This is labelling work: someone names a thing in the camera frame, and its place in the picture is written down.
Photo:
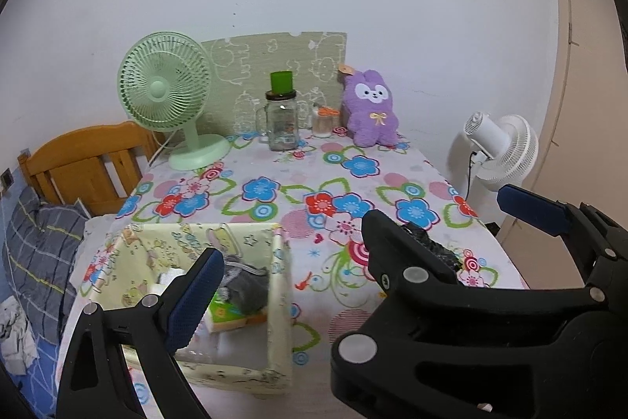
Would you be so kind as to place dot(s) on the grey plaid pillow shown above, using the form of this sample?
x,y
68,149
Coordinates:
x,y
44,252

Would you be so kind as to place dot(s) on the wooden bed headboard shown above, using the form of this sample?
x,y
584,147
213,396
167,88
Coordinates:
x,y
83,159

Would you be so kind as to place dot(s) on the purple plush toy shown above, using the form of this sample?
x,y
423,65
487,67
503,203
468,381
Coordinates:
x,y
370,109

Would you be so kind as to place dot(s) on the floral tablecloth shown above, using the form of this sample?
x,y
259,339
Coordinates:
x,y
314,203

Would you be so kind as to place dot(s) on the white sock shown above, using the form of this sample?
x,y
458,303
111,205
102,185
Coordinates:
x,y
167,281

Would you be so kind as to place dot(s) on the yellow cartoon fabric storage box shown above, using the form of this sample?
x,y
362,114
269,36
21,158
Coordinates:
x,y
279,301

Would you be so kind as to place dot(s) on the beige door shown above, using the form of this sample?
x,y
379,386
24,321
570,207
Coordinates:
x,y
584,80

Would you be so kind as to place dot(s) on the white standing fan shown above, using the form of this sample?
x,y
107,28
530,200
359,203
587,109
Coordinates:
x,y
510,144

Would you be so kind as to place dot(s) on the blue bed sheet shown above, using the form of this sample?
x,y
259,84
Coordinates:
x,y
34,394

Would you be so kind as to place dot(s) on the green desk fan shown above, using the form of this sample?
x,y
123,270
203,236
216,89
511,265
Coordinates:
x,y
164,90

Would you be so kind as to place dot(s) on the green patterned foam board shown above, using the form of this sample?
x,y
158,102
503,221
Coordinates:
x,y
255,60

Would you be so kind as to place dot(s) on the grey sock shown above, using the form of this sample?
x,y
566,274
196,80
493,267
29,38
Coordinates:
x,y
245,286

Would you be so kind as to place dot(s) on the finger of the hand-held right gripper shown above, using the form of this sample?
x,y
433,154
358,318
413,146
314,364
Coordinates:
x,y
392,252
532,209

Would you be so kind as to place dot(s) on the small glass jar orange lid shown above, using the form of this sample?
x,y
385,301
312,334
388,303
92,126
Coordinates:
x,y
325,124

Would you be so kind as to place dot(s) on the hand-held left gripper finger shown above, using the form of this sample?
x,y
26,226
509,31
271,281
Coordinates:
x,y
194,301

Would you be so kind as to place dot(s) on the white crumpled cloth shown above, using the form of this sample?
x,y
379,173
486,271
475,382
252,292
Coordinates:
x,y
17,335

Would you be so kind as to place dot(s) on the cartoon print tissue packet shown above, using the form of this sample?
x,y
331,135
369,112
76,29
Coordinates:
x,y
230,313

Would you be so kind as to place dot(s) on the black sock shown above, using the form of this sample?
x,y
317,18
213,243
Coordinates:
x,y
436,249

